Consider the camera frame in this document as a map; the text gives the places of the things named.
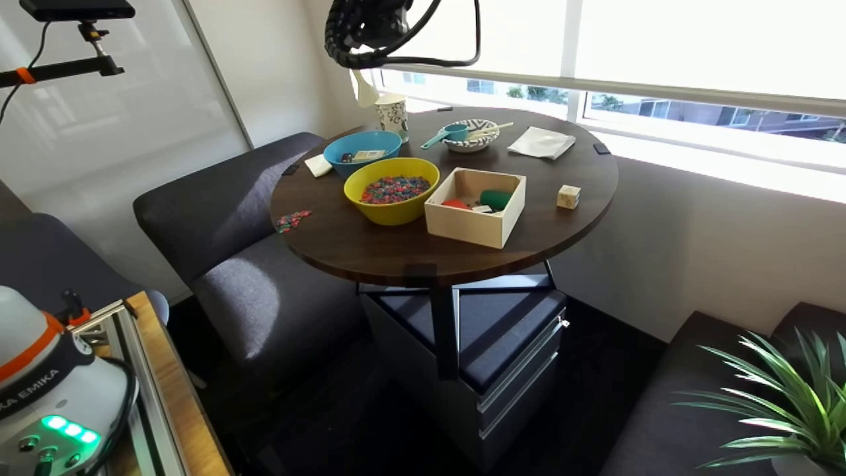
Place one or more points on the small wooden cube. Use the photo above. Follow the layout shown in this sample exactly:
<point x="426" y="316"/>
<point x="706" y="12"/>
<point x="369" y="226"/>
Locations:
<point x="569" y="197"/>

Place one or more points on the blue plastic bowl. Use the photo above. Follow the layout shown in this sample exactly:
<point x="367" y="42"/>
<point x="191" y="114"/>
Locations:
<point x="339" y="160"/>

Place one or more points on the dark upholstered bench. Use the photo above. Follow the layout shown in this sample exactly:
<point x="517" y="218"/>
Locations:
<point x="669" y="412"/>

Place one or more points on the small patterned bowl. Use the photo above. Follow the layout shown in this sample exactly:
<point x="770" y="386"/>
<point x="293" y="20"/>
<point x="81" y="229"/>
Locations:
<point x="479" y="137"/>

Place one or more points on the colourful beads pile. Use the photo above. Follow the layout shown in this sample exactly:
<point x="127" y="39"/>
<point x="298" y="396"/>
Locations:
<point x="396" y="189"/>

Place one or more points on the light wooden box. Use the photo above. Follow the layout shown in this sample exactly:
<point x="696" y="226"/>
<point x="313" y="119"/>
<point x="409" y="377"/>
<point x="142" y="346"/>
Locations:
<point x="466" y="229"/>

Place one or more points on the flat white paper sheet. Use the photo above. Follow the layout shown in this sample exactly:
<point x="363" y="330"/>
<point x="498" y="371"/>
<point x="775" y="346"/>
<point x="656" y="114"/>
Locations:
<point x="319" y="165"/>

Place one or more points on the red toy piece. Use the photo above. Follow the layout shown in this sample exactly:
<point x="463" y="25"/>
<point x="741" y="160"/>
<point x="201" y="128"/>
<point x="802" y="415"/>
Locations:
<point x="455" y="203"/>

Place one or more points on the black table leg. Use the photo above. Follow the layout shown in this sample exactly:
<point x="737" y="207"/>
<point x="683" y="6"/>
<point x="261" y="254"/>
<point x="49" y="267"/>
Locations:
<point x="446" y="333"/>

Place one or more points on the black exterior camera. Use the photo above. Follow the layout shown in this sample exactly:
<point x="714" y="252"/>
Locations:
<point x="77" y="8"/>

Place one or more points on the blue grey chair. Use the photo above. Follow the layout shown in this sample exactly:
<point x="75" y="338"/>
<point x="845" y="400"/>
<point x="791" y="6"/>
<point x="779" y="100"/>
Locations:
<point x="55" y="254"/>

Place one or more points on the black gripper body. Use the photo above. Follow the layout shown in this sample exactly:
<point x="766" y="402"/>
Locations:
<point x="371" y="25"/>

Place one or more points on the folded white napkin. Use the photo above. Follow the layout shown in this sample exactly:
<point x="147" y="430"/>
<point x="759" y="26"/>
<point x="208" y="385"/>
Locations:
<point x="541" y="143"/>

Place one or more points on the scattered colourful beads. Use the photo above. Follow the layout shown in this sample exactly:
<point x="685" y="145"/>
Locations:
<point x="293" y="221"/>

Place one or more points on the white toy piece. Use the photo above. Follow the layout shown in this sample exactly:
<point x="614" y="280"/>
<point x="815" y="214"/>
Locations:
<point x="483" y="210"/>

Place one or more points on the grey metal partition post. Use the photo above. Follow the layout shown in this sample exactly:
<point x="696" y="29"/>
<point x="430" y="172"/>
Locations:
<point x="220" y="79"/>

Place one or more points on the patterned white paper cup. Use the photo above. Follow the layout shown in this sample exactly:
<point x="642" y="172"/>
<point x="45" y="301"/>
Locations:
<point x="390" y="117"/>

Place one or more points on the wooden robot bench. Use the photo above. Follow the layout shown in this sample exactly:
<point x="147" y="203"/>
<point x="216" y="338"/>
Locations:
<point x="190" y="412"/>

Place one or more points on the black tape patch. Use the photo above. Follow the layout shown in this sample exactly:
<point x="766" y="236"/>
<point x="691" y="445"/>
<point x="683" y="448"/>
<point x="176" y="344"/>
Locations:
<point x="602" y="145"/>

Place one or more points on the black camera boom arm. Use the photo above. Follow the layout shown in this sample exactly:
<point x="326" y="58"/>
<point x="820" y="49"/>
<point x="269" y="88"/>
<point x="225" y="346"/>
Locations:
<point x="61" y="69"/>

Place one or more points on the aluminium profile frame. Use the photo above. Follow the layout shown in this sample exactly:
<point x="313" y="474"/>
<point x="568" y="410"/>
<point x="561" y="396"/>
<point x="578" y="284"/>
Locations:
<point x="147" y="396"/>

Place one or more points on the grey window rail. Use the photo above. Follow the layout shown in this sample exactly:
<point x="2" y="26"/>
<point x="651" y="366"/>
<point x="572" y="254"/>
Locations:
<point x="663" y="84"/>

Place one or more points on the green toy piece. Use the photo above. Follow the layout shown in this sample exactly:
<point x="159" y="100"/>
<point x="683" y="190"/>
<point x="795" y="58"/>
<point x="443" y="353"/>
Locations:
<point x="495" y="199"/>

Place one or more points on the white spoon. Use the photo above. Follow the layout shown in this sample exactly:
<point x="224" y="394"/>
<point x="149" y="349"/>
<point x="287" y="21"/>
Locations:
<point x="503" y="125"/>

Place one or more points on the yellow plastic bowl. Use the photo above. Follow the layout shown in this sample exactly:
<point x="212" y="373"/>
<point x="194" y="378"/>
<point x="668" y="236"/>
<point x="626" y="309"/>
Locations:
<point x="393" y="213"/>

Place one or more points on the small cream block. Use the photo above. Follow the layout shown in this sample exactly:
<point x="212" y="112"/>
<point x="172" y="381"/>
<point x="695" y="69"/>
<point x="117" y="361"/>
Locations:
<point x="369" y="157"/>

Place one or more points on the green potted plant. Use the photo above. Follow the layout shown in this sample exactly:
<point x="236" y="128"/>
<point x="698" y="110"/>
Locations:
<point x="795" y="406"/>

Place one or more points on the teal plastic scoop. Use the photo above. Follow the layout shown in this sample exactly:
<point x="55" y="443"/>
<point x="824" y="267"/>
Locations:
<point x="450" y="133"/>

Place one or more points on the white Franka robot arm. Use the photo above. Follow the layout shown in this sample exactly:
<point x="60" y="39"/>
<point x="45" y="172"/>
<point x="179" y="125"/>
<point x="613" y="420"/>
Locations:
<point x="43" y="396"/>

